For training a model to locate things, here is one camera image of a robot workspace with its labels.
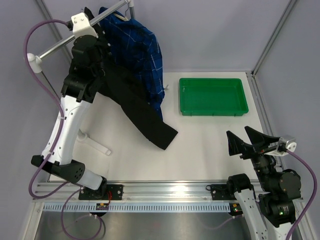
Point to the white slotted cable duct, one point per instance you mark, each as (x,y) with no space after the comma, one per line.
(147,207)

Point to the silver clothes rack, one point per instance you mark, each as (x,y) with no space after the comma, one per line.
(36,60)

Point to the aluminium frame post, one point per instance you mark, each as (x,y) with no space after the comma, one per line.
(272,39)

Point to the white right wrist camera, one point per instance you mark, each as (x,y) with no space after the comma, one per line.
(284,144)

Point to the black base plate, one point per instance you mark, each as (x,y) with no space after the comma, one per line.
(220,192)
(105,193)

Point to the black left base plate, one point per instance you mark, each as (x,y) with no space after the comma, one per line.
(105,193)

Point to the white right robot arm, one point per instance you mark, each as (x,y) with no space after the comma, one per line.
(272,214)

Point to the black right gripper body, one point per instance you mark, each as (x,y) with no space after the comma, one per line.
(258,150)

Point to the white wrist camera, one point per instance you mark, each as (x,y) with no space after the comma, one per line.
(284,144)
(81,26)

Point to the wooden hanger of blue shirt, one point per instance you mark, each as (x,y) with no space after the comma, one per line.
(124,17)

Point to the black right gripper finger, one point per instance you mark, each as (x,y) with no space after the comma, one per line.
(260,140)
(236,145)

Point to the blue plaid shirt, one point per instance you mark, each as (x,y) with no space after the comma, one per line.
(136,48)

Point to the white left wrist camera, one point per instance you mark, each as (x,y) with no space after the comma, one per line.
(81,26)

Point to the black button shirt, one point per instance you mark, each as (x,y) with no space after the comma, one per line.
(127,91)

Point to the aluminium mounting rail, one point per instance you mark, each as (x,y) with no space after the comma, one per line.
(140,191)

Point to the green plastic tray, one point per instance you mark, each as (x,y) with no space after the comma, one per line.
(212,97)

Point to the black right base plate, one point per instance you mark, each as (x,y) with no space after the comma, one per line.
(220,192)

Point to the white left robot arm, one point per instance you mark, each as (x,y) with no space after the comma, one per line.
(86,78)

